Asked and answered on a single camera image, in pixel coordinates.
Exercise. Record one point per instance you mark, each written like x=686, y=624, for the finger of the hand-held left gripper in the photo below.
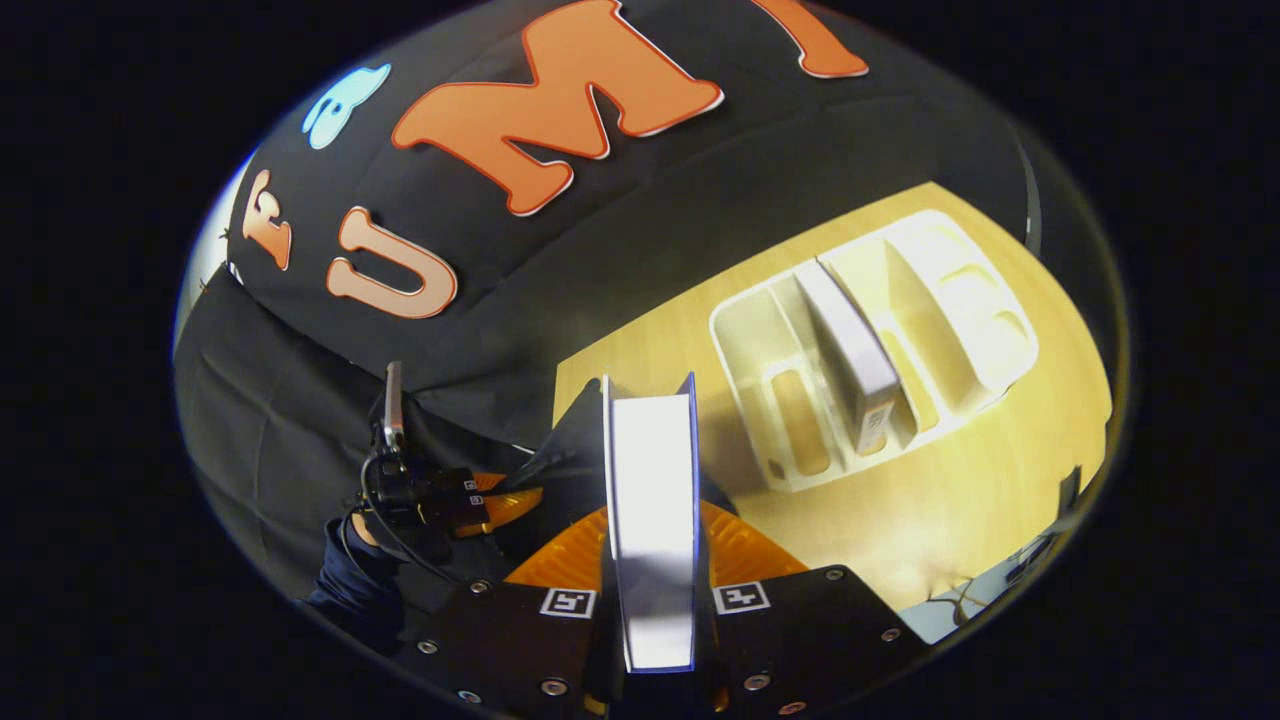
x=500, y=508
x=485, y=482

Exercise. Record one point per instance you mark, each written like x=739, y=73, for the blue cover book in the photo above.
x=652, y=520

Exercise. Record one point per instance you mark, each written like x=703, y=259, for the black schoolbag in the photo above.
x=575, y=460

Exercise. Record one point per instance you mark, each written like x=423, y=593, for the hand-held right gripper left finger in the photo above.
x=510, y=640

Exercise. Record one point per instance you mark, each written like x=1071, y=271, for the white bookshelf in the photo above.
x=960, y=300

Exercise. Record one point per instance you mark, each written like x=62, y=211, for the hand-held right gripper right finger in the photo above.
x=800, y=640

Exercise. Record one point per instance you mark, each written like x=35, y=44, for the white cover book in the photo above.
x=850, y=340

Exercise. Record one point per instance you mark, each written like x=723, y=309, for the black backdrop cloth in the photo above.
x=650, y=230

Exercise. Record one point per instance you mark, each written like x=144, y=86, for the dark upright object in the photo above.
x=1068, y=492

